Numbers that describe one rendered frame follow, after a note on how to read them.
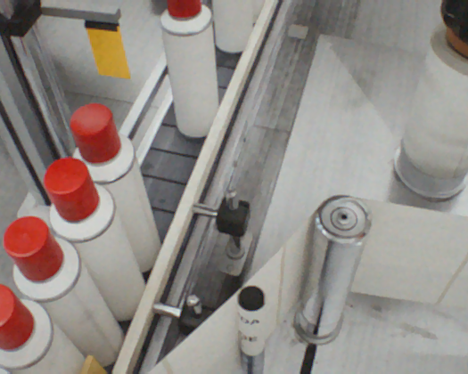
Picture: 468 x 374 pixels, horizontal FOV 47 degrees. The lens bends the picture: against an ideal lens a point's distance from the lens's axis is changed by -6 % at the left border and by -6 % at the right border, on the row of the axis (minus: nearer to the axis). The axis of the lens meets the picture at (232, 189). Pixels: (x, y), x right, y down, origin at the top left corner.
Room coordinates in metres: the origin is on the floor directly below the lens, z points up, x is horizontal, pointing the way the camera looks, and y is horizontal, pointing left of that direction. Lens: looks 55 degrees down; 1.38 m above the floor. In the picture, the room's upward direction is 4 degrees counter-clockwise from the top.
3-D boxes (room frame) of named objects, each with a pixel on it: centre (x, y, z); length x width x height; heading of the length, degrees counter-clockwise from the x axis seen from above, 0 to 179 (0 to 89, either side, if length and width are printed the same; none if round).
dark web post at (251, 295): (0.14, -0.01, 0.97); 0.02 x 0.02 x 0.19
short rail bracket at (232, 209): (0.30, 0.00, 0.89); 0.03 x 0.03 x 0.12; 71
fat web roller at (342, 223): (0.19, -0.07, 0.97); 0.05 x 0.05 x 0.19
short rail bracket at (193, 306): (0.20, 0.05, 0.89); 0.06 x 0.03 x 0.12; 71
